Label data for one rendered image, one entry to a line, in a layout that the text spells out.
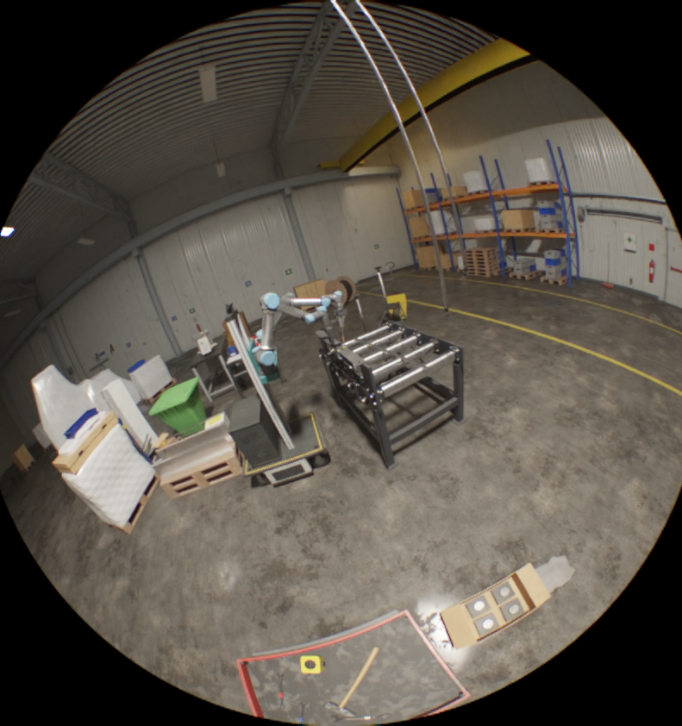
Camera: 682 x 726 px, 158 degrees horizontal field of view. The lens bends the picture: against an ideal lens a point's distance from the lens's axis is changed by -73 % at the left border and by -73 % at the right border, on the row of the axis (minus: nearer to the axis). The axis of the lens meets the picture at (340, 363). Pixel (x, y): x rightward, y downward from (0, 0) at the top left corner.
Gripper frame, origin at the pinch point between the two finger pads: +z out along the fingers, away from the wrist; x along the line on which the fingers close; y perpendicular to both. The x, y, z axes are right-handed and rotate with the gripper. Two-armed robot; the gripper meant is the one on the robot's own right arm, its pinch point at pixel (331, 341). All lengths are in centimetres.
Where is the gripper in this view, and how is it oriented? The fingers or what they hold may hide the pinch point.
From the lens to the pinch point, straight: 213.7
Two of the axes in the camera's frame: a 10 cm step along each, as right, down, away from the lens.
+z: 2.7, 8.6, 4.3
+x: 3.6, 3.2, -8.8
